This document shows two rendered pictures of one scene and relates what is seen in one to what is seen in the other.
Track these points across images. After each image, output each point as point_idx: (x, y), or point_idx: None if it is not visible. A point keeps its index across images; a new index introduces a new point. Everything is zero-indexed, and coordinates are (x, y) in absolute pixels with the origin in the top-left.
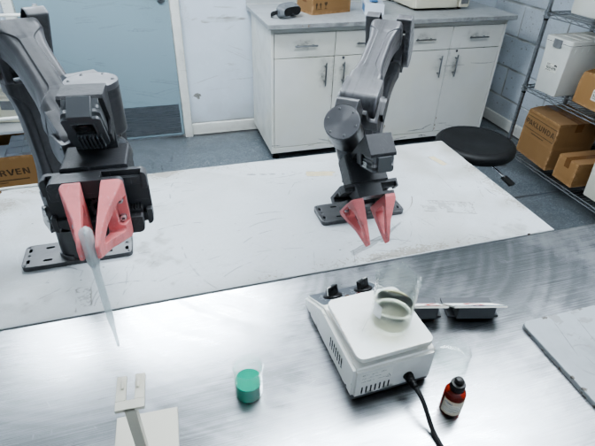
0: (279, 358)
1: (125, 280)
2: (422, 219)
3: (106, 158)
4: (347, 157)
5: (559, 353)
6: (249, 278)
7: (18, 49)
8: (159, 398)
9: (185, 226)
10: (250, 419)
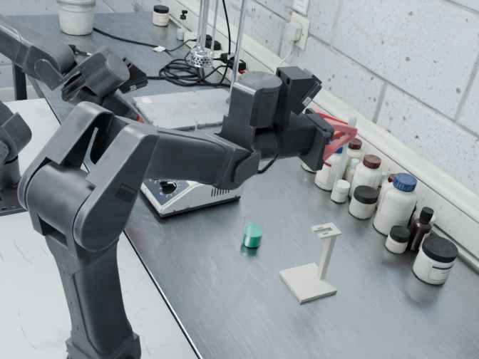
0: (217, 230)
1: (144, 350)
2: (25, 152)
3: (292, 112)
4: (113, 95)
5: (182, 124)
6: (127, 254)
7: (173, 137)
8: (274, 285)
9: (27, 322)
10: (271, 239)
